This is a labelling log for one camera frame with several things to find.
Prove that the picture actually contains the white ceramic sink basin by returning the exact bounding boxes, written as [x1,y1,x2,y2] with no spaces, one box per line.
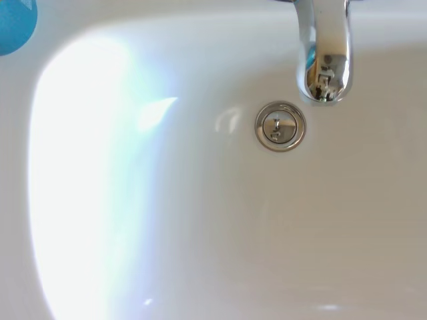
[0,0,427,320]

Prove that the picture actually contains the chrome sink drain plug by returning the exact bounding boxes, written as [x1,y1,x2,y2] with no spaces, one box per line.
[255,101,307,153]

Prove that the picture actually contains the chrome faucet spout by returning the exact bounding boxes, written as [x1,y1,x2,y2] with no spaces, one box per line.
[273,0,354,107]

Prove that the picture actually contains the blue round cup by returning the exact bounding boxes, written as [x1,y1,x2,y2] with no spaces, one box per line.
[0,0,39,57]

